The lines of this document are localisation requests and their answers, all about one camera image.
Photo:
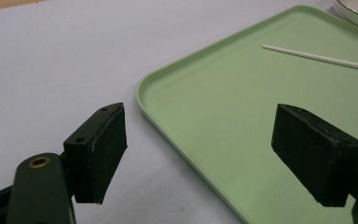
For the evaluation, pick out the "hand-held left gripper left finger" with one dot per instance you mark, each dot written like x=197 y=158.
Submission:
x=98 y=155

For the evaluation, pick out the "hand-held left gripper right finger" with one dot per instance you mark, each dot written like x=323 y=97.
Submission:
x=317 y=155

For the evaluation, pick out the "white chopstick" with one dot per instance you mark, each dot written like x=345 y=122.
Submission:
x=320 y=58

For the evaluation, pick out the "green plastic tray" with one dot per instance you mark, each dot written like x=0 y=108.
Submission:
x=230 y=109

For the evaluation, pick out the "white table cover sheet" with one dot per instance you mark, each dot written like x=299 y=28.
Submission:
x=59 y=62

